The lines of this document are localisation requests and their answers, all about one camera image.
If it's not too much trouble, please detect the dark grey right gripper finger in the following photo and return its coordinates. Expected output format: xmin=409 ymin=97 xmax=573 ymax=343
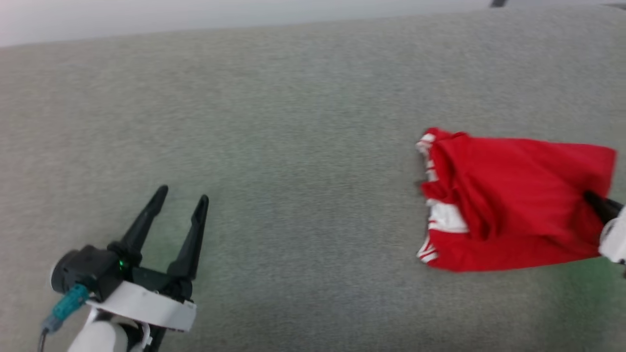
xmin=583 ymin=190 xmax=625 ymax=225

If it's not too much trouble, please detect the grey fabric table cover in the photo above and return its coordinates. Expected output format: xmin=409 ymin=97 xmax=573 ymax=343
xmin=0 ymin=2 xmax=626 ymax=352

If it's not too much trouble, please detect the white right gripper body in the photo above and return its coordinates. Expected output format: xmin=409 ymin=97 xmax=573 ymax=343
xmin=599 ymin=205 xmax=626 ymax=267

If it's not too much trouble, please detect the red jersey with white stripes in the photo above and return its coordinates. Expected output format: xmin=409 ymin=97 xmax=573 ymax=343
xmin=415 ymin=127 xmax=618 ymax=273

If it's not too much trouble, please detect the teal camera cable plug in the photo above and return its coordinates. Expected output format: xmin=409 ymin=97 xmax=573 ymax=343
xmin=38 ymin=284 xmax=91 ymax=352

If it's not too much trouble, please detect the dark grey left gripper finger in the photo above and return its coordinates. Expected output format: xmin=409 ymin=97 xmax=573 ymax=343
xmin=108 ymin=184 xmax=169 ymax=265
xmin=166 ymin=195 xmax=210 ymax=283

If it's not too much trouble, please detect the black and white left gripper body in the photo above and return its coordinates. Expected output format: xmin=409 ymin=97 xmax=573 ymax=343
xmin=86 ymin=265 xmax=198 ymax=334

